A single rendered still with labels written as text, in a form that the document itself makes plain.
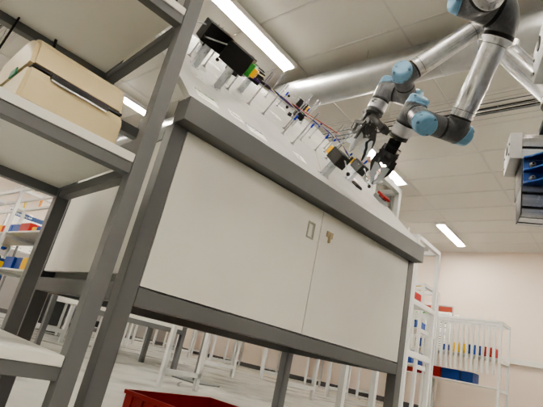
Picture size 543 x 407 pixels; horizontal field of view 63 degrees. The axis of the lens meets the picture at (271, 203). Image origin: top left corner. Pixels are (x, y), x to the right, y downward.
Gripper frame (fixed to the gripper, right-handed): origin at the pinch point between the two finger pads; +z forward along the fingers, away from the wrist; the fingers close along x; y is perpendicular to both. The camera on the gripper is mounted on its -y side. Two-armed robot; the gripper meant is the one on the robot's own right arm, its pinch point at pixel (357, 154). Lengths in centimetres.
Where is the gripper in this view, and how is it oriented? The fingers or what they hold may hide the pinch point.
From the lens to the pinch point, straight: 186.9
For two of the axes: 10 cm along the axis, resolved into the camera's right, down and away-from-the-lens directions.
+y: -5.6, -2.2, 8.0
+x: -7.0, -3.9, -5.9
